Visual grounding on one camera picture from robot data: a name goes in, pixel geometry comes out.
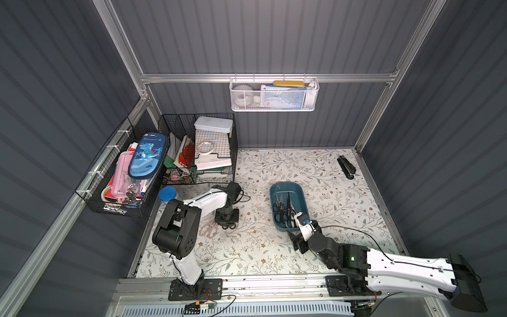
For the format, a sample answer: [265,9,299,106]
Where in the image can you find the small black handled scissors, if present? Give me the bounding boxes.
[273,195,287,224]

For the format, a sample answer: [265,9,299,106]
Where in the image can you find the large black scissors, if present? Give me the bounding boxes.
[285,193,296,228]

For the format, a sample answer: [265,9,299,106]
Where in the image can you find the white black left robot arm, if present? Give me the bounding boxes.
[152,182,244,293]

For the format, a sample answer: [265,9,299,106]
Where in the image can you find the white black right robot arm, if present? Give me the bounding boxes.
[289,231,488,313]

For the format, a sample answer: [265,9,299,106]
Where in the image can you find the pink scissors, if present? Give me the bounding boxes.
[199,221,219,239]

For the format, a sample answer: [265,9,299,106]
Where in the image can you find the teal plastic storage box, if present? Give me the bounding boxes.
[269,182,309,232]

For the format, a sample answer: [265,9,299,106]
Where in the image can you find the white plastic flat box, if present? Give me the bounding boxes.
[194,116,234,133]

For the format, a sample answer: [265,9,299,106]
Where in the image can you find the green folder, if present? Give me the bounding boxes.
[195,166,229,178]

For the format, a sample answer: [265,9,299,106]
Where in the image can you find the blue lid pen tube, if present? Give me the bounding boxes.
[158,186,179,203]

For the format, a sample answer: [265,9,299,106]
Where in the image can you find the checkered notebook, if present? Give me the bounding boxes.
[195,129,231,159]

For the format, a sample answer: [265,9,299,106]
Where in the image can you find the black stapler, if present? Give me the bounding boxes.
[337,155,356,180]

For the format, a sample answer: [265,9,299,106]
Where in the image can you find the blue dinosaur pencil case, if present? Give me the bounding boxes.
[128,132,168,180]

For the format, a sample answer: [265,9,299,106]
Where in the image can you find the pink pencil case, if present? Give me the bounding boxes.
[110,151,134,199]

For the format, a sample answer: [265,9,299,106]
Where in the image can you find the white tape roll in basket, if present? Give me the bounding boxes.
[231,85,254,108]

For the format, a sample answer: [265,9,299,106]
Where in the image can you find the blue white packet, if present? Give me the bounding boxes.
[260,85,306,110]

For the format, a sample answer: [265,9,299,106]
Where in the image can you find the white mesh hanging basket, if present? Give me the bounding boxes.
[229,77,320,112]

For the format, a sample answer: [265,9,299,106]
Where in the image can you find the yellow item in basket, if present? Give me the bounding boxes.
[273,80,306,88]

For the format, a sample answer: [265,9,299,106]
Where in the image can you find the small dark handled scissors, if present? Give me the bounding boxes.
[222,223,236,230]

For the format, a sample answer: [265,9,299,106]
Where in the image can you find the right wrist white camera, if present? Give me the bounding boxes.
[294,212,317,242]

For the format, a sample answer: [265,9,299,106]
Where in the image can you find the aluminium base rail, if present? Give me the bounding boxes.
[106,273,447,316]

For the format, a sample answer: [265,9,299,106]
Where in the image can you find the black wire desk organizer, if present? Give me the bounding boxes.
[158,113,238,185]

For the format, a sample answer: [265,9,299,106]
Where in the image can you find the black wire wall basket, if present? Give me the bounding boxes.
[76,124,170,217]

